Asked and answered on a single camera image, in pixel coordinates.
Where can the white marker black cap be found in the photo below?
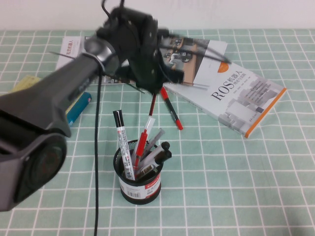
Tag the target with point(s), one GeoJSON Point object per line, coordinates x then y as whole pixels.
{"type": "Point", "coordinates": [123, 142]}

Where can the open glossy magazine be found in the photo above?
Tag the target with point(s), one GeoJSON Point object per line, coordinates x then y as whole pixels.
{"type": "Point", "coordinates": [197, 56]}

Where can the thin white paperback book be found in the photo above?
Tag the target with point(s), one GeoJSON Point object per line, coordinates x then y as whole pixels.
{"type": "Point", "coordinates": [70, 49]}

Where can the grey translucent pen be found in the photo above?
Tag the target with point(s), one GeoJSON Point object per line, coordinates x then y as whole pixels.
{"type": "Point", "coordinates": [155, 140]}

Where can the red gel pen clear cap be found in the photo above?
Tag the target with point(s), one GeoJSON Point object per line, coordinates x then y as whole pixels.
{"type": "Point", "coordinates": [142, 140]}

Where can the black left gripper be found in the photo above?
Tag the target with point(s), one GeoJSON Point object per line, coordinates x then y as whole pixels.
{"type": "Point", "coordinates": [144, 68]}

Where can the black mesh pen holder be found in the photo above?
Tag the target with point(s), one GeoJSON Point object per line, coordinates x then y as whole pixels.
{"type": "Point", "coordinates": [140, 188]}

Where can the red and black pen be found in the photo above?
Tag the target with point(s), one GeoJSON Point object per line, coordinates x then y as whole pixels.
{"type": "Point", "coordinates": [172, 110]}

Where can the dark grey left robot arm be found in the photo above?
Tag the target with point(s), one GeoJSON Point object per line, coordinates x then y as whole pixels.
{"type": "Point", "coordinates": [37, 110]}

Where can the white ROS book orange edge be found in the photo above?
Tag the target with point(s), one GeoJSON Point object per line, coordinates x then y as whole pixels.
{"type": "Point", "coordinates": [233, 98]}

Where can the green checked tablecloth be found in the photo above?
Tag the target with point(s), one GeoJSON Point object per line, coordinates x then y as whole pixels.
{"type": "Point", "coordinates": [221, 184]}

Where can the thin dark red pen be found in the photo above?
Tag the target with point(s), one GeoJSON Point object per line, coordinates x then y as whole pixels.
{"type": "Point", "coordinates": [152, 105]}

